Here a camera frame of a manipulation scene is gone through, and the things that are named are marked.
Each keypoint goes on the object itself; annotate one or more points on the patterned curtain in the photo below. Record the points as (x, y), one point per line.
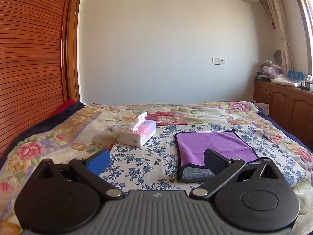
(277, 24)

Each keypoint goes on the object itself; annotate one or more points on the wooden cabinet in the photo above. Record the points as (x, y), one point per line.
(286, 107)

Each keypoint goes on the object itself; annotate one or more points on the purple towel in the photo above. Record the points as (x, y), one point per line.
(215, 143)

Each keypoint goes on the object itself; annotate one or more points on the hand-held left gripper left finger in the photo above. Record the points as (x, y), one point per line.
(100, 160)

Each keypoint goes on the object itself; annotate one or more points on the wall switch and socket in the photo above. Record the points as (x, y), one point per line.
(218, 61)

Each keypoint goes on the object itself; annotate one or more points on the dark blue blanket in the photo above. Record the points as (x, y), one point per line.
(44, 122)

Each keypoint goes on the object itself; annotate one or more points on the clear plastic bag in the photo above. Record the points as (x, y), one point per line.
(107, 137)

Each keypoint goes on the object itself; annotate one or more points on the blue floral white cloth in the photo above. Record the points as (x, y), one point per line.
(151, 161)

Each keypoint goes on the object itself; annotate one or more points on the wooden door frame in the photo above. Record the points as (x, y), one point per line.
(73, 44)

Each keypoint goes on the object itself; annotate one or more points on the wooden slatted headboard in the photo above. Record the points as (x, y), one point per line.
(27, 63)

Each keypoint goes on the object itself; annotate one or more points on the red cloth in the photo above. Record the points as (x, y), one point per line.
(64, 105)

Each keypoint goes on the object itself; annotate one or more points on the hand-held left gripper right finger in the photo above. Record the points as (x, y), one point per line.
(215, 162)

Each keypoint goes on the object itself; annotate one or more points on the tissue box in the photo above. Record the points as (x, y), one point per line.
(138, 133)

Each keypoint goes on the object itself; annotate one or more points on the clutter on cabinet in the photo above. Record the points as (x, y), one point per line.
(281, 74)

